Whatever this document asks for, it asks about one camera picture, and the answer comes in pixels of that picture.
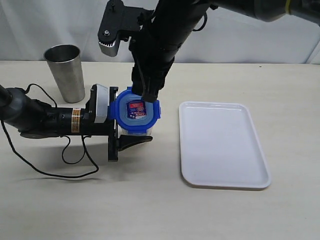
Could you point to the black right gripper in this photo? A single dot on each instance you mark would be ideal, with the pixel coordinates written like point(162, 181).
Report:
point(153, 50)

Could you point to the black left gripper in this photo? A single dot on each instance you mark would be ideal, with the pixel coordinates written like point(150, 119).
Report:
point(82, 125)

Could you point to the clear plastic container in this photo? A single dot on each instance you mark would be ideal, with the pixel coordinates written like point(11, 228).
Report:
point(130, 132)

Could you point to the blue container lid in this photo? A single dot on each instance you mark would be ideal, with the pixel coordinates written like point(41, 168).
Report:
point(130, 111)

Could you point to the stainless steel cup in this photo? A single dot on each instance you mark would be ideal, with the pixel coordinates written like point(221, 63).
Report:
point(64, 62)

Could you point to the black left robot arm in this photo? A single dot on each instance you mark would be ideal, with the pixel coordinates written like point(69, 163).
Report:
point(35, 119)

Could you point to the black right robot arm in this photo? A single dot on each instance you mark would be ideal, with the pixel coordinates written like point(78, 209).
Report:
point(263, 10)

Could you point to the white plastic tray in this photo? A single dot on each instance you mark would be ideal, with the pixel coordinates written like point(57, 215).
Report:
point(220, 147)

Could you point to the white backdrop cloth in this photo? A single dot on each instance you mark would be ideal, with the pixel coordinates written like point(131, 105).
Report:
point(29, 27)

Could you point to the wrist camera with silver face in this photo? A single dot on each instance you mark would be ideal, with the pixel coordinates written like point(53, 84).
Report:
point(98, 103)

